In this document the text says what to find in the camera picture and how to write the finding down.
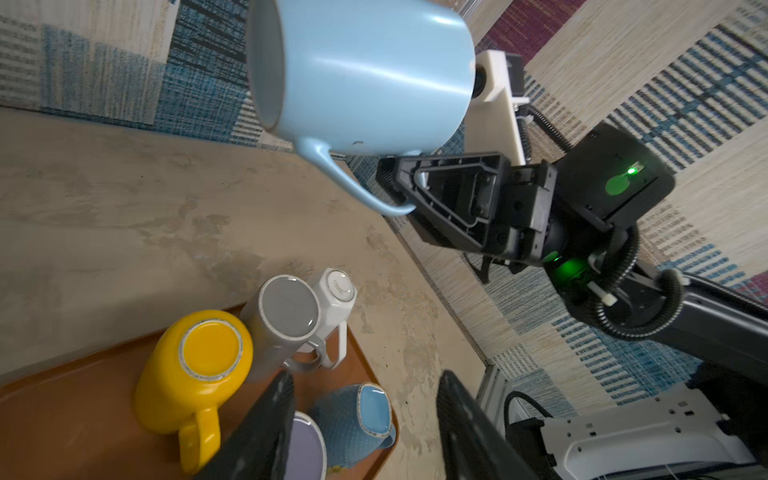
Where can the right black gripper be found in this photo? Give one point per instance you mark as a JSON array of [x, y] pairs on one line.
[[455, 198]]

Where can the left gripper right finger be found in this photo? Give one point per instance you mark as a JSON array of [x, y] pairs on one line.
[[471, 446]]

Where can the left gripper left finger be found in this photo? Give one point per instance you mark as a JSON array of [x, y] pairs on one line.
[[259, 447]]

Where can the yellow mug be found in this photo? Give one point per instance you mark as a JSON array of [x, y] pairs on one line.
[[198, 363]]

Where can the light blue mug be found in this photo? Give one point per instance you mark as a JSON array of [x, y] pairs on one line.
[[372, 78]]

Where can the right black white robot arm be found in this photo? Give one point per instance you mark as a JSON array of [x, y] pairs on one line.
[[621, 288]]

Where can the lavender mug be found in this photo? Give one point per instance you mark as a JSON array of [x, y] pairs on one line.
[[307, 456]]

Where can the teal blue mug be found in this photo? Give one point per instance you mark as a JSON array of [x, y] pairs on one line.
[[355, 421]]

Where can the grey mug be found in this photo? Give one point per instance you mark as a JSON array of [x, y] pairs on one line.
[[283, 319]]

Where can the white mug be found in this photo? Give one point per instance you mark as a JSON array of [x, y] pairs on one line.
[[336, 294]]

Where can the brown rectangular tray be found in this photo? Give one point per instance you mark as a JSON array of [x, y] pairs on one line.
[[77, 421]]

